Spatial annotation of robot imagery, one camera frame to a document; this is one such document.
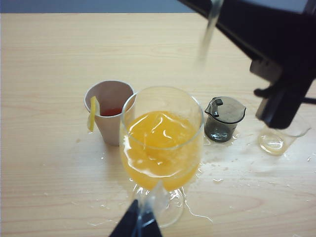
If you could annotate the clear glass measuring cup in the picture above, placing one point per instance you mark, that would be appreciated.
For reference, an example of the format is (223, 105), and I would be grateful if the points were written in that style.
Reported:
(271, 145)

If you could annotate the yellow lemon slice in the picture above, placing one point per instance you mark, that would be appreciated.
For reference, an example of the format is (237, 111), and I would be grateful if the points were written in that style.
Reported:
(92, 116)

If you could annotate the beige paper cup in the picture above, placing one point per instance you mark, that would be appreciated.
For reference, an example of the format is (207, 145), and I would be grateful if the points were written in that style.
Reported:
(111, 98)

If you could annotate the smoky grey measuring cup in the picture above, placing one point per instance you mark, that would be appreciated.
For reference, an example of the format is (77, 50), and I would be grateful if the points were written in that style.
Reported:
(219, 123)

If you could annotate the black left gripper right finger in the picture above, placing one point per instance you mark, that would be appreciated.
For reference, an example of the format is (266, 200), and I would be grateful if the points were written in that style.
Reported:
(276, 37)

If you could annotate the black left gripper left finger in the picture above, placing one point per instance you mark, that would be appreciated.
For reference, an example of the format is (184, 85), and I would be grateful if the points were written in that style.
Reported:
(130, 222)

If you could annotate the wine glass with orange juice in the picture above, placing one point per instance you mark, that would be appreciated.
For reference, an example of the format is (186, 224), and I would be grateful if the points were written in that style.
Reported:
(160, 138)

